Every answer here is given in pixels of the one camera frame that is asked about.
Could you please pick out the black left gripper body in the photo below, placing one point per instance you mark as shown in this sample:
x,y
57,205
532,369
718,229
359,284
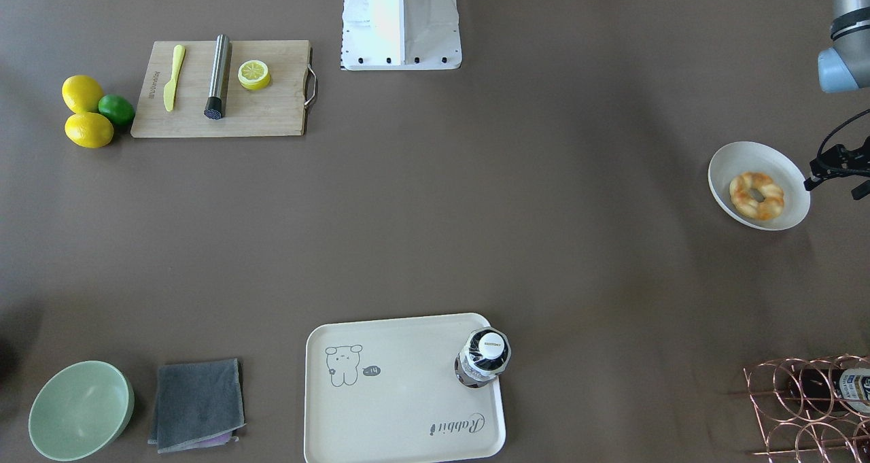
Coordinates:
x,y
845,161

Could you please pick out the white round plate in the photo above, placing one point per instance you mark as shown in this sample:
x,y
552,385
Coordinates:
x,y
735,158

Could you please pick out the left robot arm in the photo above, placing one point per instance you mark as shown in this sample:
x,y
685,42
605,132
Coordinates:
x,y
842,68

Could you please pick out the twisted glazed donut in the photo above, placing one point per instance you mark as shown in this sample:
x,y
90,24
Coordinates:
x,y
757,196

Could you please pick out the dark tea bottle on tray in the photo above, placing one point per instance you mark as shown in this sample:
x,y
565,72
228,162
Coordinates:
x,y
485,355

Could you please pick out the cream rabbit tray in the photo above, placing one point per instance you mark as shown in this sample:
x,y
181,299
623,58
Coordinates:
x,y
387,391

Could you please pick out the dark bottle in rack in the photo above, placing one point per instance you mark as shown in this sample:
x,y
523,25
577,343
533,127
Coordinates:
x,y
832,391

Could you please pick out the wooden cutting board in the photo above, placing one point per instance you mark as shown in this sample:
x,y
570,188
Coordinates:
x,y
275,111

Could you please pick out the half lemon slice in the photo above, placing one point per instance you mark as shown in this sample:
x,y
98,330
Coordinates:
x,y
254,75

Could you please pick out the steel cylindrical muddler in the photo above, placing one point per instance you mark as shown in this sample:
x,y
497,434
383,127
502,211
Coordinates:
x,y
214,107

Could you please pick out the yellow plastic knife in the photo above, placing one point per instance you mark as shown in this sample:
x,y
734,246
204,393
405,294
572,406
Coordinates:
x,y
170,88

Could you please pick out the grey folded cloth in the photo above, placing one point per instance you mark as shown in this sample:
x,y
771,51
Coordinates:
x,y
197,405

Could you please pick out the green lime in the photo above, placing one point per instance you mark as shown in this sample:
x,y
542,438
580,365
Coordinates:
x,y
118,110

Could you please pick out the lower yellow lemon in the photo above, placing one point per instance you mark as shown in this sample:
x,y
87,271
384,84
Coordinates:
x,y
89,130

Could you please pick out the yellow lemon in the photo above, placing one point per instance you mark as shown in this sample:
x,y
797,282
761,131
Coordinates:
x,y
89,130
82,93

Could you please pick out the upper yellow lemon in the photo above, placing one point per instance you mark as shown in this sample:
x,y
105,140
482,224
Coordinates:
x,y
82,93

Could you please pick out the green bowl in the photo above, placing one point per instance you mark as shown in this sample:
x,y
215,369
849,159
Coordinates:
x,y
80,410

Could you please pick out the copper wire bottle rack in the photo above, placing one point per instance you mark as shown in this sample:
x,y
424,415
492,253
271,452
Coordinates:
x,y
790,432

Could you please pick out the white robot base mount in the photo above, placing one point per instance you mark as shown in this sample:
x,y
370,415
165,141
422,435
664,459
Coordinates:
x,y
400,35

